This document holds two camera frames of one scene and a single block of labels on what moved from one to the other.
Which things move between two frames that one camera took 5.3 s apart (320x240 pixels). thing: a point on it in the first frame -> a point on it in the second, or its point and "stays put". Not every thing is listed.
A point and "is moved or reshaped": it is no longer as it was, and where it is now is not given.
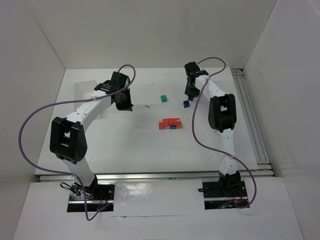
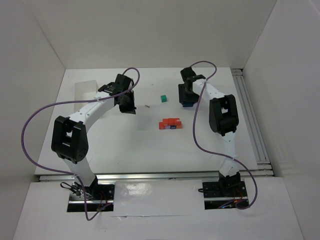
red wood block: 161,125 stays put
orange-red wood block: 166,122 stays put
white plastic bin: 83,90 stays put
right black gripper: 190,89 -> 187,96
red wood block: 177,122 stays put
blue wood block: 190,97 is moved or reshaped
